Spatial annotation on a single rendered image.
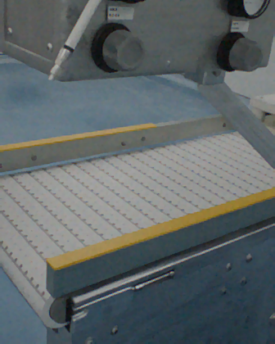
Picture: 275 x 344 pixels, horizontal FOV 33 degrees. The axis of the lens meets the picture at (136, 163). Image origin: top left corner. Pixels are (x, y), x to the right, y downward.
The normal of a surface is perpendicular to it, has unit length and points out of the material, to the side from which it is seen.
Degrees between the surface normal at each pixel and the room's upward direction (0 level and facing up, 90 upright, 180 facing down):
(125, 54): 90
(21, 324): 0
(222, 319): 90
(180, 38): 90
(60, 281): 90
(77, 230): 0
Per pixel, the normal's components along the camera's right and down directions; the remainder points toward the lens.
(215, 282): 0.60, 0.37
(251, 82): -0.81, 0.15
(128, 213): 0.10, -0.92
